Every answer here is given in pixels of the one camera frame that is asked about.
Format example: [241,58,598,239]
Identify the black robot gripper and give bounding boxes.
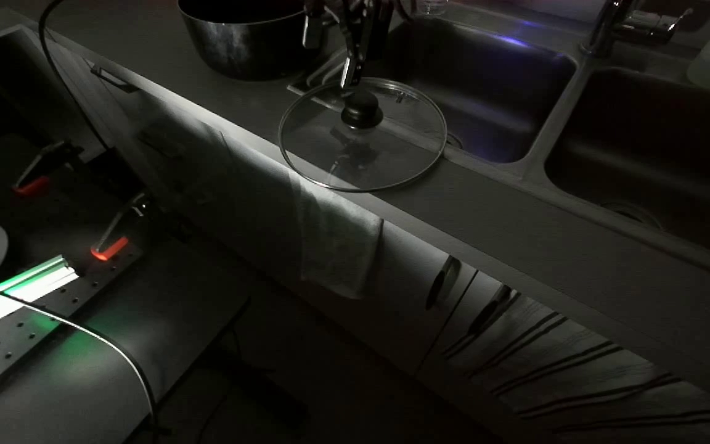
[319,0,401,104]

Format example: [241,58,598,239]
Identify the glass lid with black knob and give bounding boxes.
[277,74,452,194]

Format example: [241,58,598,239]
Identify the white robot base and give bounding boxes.
[0,210,83,341]

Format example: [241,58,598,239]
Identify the black cooking pot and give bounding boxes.
[174,0,333,83]

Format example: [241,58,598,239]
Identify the grey dish towel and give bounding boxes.
[120,82,388,304]

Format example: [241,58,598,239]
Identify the steel double basin sink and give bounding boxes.
[289,12,710,286]

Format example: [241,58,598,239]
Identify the chrome arched kitchen faucet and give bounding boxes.
[584,0,695,60]

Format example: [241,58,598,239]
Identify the perforated black breadboard table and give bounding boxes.
[0,245,148,414]

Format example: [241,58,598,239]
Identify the black cabinet door handle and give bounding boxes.
[425,255,465,313]
[465,282,518,339]

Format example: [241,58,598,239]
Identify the black drawer handle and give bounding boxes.
[86,62,140,96]

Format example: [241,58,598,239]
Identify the red handled clamp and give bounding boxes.
[10,136,86,199]
[86,192,157,266]

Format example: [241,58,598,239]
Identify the black power cable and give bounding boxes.
[38,0,115,156]

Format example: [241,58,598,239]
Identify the thin white cable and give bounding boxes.
[0,282,163,435]

